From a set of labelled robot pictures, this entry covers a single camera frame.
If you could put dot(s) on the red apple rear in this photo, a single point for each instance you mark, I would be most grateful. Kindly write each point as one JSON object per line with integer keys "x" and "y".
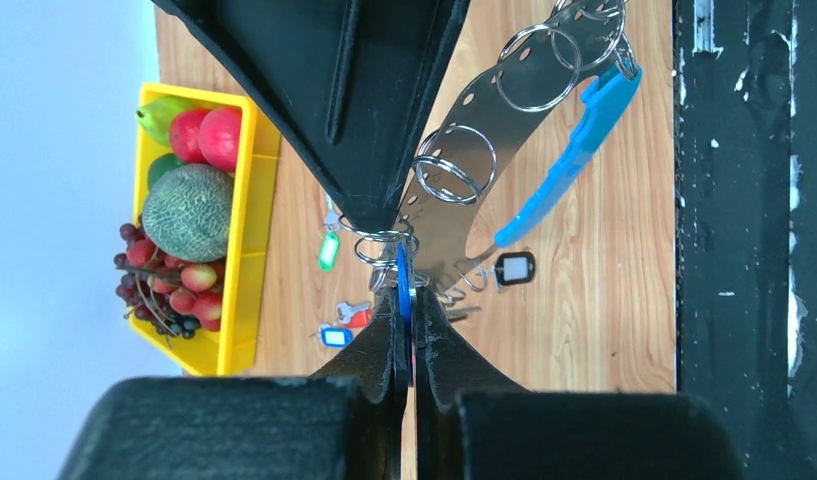
{"x": 184, "y": 133}

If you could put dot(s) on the key with black tag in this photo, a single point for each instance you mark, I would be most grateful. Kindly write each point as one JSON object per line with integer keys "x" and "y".
{"x": 509, "y": 269}

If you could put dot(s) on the yellow-green pear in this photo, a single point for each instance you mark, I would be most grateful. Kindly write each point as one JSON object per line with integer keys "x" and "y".
{"x": 156, "y": 116}

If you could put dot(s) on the green netted melon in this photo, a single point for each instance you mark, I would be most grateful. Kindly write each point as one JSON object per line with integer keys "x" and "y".
{"x": 187, "y": 212}

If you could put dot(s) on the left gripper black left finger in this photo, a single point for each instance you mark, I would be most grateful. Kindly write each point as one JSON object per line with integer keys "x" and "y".
{"x": 341, "y": 422}

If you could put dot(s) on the yellow plastic tray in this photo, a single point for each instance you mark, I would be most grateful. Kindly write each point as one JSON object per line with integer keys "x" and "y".
{"x": 232, "y": 349}

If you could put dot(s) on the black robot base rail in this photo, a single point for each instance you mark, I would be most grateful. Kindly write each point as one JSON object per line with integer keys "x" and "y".
{"x": 746, "y": 197}

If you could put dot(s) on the dark purple grape bunch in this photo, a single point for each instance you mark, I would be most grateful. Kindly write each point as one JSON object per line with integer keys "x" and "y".
{"x": 149, "y": 279}

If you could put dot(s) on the red apple front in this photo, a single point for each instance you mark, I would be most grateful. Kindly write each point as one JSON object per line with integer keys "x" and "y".
{"x": 219, "y": 137}

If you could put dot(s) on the red cherry cluster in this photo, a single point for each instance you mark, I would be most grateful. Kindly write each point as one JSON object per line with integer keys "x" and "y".
{"x": 203, "y": 293}

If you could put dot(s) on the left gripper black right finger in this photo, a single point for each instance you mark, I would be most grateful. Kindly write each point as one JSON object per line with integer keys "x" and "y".
{"x": 474, "y": 422}

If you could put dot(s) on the red apple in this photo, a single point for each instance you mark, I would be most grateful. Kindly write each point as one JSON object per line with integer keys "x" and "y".
{"x": 219, "y": 137}
{"x": 184, "y": 133}

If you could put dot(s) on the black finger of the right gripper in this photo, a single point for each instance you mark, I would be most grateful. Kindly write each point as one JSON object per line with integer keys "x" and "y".
{"x": 349, "y": 84}

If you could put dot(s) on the key with green tag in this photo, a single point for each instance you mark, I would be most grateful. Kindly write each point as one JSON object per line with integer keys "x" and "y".
{"x": 331, "y": 242}

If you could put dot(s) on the dark green lime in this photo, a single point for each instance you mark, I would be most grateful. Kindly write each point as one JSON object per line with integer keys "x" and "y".
{"x": 161, "y": 166}

